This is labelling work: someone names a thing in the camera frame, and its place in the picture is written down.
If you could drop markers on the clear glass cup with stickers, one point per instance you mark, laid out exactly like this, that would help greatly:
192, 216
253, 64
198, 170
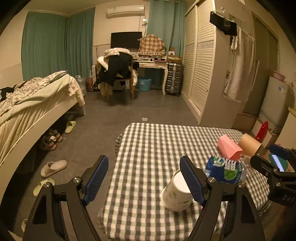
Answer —
246, 166

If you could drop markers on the brown kraft paper cup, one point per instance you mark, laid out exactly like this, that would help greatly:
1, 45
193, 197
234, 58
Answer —
249, 145

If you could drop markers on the blue laundry basket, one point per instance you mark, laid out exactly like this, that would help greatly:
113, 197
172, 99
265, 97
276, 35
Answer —
144, 84

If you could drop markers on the pink faceted cup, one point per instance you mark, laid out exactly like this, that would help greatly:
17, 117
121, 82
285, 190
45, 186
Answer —
228, 148

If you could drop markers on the white red sneaker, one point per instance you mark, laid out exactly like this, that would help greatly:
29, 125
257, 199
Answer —
48, 143

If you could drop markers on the white small refrigerator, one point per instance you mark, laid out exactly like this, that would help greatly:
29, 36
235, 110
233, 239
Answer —
278, 98

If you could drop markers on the large clear water jug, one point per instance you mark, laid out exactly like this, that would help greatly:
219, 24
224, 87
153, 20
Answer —
82, 83

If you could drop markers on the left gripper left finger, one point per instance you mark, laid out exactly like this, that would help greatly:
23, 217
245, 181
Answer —
46, 220

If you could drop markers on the bed with beige bedding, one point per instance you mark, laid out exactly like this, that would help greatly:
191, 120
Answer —
29, 101

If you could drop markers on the checkered grey white tablecloth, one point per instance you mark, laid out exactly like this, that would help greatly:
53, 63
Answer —
147, 161

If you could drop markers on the wooden chair piled with clothes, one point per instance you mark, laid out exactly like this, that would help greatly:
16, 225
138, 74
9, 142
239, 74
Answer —
117, 64

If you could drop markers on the black flat television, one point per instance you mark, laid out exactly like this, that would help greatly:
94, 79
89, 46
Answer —
127, 40

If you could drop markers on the plaid cloth cover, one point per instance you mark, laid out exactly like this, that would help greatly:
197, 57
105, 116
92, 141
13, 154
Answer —
151, 45

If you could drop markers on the green window curtain left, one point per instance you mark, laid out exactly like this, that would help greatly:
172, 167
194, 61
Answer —
51, 43

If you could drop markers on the green slipper near table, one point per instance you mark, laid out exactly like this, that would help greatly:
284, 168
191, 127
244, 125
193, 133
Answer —
38, 188

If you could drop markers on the blue plastic water bottle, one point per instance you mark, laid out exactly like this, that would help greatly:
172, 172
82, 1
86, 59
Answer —
225, 170

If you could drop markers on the green curtain behind desk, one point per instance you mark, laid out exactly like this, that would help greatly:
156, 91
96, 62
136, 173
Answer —
167, 21

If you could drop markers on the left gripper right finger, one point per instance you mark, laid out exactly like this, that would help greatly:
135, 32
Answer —
241, 222

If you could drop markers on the white wall air conditioner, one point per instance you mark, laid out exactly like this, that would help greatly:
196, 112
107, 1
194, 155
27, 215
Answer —
131, 10

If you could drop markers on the white louvered wardrobe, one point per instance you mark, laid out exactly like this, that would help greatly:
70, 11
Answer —
206, 53

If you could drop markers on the pink basin on refrigerator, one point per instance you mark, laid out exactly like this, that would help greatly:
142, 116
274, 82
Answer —
278, 76

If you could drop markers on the green slipper under bed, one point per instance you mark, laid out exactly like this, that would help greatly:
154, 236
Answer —
70, 126

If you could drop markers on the dark hard-shell suitcase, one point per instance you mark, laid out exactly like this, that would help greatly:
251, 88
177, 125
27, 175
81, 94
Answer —
174, 79

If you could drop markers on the red bottle on floor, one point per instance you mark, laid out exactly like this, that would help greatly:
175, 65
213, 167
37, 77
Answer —
262, 132

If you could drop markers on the hanging beige towel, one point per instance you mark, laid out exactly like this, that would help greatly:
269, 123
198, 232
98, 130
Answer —
241, 77

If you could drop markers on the white desk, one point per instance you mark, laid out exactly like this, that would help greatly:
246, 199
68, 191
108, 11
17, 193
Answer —
156, 65

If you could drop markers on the white paper cup green print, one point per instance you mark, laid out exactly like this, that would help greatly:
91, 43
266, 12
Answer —
176, 196

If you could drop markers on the beige slipper near table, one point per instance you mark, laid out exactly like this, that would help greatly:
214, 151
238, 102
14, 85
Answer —
53, 167

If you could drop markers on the smartphone in green case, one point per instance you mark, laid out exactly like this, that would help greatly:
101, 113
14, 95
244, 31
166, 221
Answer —
280, 163

